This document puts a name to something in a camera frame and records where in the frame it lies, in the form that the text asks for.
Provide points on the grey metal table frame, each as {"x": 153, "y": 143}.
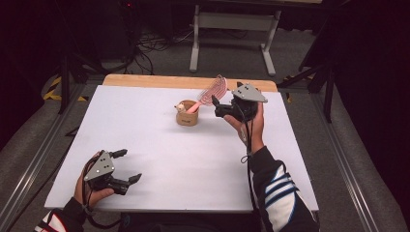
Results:
{"x": 237, "y": 22}

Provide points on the aluminium rail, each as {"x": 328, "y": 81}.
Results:
{"x": 35, "y": 164}
{"x": 341, "y": 154}

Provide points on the brown cup with animal figure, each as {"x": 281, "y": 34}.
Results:
{"x": 187, "y": 119}

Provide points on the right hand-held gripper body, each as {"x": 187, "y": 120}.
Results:
{"x": 246, "y": 95}

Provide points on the person's left hand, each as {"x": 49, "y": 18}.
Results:
{"x": 82, "y": 191}

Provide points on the pink hairbrush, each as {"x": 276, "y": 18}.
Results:
{"x": 214, "y": 90}

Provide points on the person's right hand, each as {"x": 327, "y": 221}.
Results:
{"x": 256, "y": 132}

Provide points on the wooden table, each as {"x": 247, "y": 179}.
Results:
{"x": 154, "y": 82}

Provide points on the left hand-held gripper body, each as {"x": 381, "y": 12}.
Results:
{"x": 100, "y": 167}

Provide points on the black metal stand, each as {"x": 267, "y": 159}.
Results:
{"x": 328, "y": 96}
{"x": 64, "y": 83}

